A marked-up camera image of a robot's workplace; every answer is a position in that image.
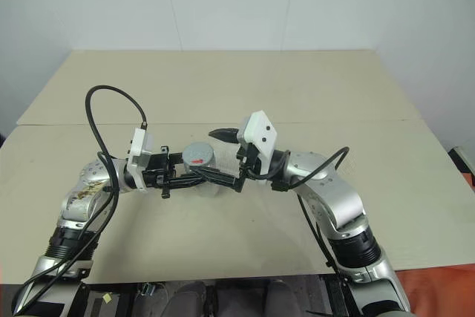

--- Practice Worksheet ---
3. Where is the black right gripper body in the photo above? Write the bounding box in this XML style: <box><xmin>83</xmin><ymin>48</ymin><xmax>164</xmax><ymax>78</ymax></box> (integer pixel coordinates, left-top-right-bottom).
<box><xmin>235</xmin><ymin>143</ymin><xmax>261</xmax><ymax>181</ymax></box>

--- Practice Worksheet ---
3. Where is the clear plastic jar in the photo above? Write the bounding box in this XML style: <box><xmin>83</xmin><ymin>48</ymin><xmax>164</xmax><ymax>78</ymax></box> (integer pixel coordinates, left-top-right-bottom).
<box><xmin>185</xmin><ymin>147</ymin><xmax>240</xmax><ymax>200</ymax></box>

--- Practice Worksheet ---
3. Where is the small metal bracket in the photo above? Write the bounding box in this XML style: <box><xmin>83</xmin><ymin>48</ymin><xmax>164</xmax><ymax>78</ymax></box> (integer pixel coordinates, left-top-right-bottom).
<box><xmin>138</xmin><ymin>282</ymin><xmax>157</xmax><ymax>306</ymax></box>

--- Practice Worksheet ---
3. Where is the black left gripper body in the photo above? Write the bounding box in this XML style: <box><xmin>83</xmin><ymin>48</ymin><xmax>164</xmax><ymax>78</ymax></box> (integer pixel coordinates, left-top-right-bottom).
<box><xmin>142</xmin><ymin>145</ymin><xmax>176</xmax><ymax>200</ymax></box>

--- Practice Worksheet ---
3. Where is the dark grey rounded shape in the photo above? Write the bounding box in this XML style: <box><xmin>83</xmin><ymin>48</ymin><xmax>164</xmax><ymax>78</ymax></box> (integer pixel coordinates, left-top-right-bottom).
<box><xmin>163</xmin><ymin>281</ymin><xmax>209</xmax><ymax>317</ymax></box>

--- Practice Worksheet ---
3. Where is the dark object with red stripe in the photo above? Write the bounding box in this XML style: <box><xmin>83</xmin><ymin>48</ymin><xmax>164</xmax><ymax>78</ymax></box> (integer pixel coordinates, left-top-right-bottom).
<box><xmin>447</xmin><ymin>141</ymin><xmax>475</xmax><ymax>189</ymax></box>

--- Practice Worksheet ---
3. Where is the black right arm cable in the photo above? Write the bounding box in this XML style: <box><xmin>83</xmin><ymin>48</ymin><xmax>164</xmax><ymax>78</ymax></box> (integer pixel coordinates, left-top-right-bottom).
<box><xmin>244</xmin><ymin>146</ymin><xmax>351</xmax><ymax>270</ymax></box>

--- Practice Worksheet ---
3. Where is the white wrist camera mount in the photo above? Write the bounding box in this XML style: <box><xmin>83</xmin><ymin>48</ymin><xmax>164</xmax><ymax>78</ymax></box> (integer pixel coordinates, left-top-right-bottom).
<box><xmin>237</xmin><ymin>110</ymin><xmax>280</xmax><ymax>180</ymax></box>
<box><xmin>127</xmin><ymin>127</ymin><xmax>157</xmax><ymax>192</ymax></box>

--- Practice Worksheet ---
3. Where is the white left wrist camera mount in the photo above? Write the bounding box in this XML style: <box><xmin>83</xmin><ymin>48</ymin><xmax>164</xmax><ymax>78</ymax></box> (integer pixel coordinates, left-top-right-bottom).
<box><xmin>127</xmin><ymin>127</ymin><xmax>157</xmax><ymax>192</ymax></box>

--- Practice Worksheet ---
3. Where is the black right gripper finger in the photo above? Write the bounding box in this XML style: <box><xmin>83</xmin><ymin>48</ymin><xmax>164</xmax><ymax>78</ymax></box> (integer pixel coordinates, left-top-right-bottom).
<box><xmin>192</xmin><ymin>168</ymin><xmax>246</xmax><ymax>193</ymax></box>
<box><xmin>208</xmin><ymin>127</ymin><xmax>240</xmax><ymax>144</ymax></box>

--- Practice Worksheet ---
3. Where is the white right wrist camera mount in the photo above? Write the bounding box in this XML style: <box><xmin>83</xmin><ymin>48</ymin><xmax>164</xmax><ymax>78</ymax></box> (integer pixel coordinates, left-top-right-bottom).
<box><xmin>237</xmin><ymin>110</ymin><xmax>280</xmax><ymax>180</ymax></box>

